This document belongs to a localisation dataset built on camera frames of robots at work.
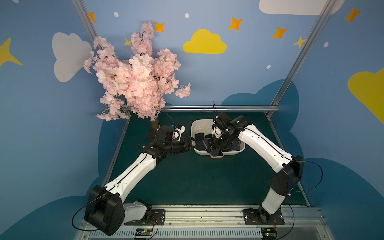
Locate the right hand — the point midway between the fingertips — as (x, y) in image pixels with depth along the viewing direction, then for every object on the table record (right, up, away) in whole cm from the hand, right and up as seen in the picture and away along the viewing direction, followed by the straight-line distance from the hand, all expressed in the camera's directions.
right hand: (215, 149), depth 79 cm
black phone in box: (-7, +5, +29) cm, 30 cm away
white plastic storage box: (-6, +10, +32) cm, 34 cm away
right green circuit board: (+26, -42, -6) cm, 49 cm away
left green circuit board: (-36, -40, -7) cm, 54 cm away
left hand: (-10, +4, -2) cm, 11 cm away
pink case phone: (+1, -3, +3) cm, 5 cm away
